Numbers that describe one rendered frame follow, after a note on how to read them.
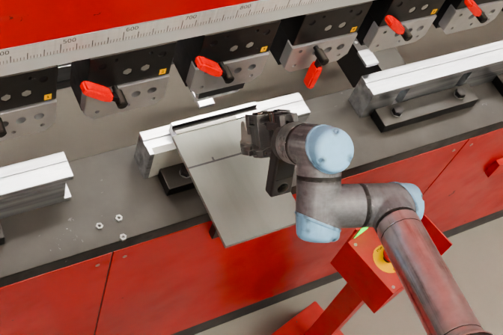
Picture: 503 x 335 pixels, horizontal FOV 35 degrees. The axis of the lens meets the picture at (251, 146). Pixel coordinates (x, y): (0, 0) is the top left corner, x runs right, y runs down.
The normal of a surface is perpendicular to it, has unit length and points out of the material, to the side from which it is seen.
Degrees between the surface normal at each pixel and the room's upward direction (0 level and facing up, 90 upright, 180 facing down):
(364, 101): 90
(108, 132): 0
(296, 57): 90
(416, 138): 0
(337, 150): 39
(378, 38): 90
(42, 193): 90
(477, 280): 0
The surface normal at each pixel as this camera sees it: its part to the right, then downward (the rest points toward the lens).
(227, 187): 0.24, -0.54
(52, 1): 0.43, 0.80
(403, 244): -0.56, -0.54
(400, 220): -0.25, -0.71
